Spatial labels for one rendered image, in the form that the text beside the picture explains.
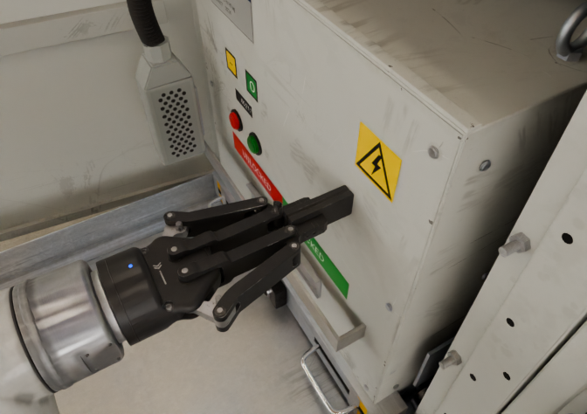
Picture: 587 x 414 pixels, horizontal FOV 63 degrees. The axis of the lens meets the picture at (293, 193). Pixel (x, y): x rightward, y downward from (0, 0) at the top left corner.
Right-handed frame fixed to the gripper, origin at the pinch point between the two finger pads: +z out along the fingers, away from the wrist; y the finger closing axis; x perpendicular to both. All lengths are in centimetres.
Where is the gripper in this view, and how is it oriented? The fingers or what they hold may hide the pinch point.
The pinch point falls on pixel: (319, 212)
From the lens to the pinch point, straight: 46.9
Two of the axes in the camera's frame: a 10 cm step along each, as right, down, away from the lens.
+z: 8.7, -3.6, 3.4
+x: 0.0, -6.8, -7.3
